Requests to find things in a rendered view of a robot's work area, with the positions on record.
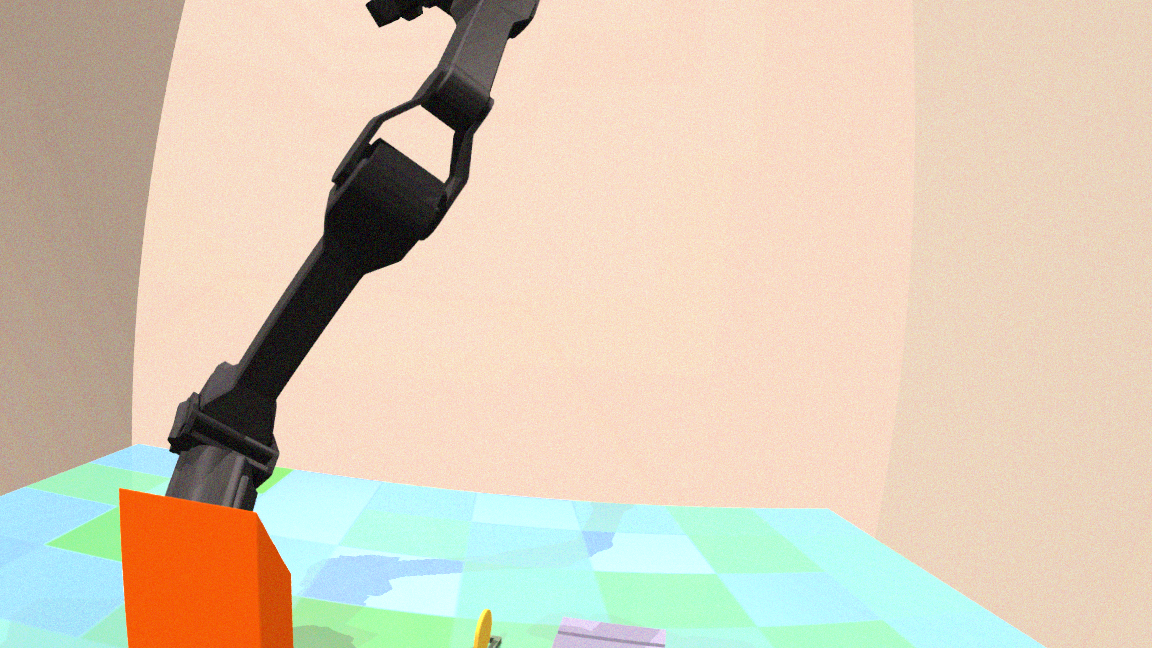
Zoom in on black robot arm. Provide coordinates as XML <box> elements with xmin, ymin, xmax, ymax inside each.
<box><xmin>165</xmin><ymin>0</ymin><xmax>540</xmax><ymax>511</ymax></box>

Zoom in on gold coin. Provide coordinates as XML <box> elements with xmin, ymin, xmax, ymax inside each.
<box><xmin>473</xmin><ymin>609</ymin><xmax>493</xmax><ymax>648</ymax></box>

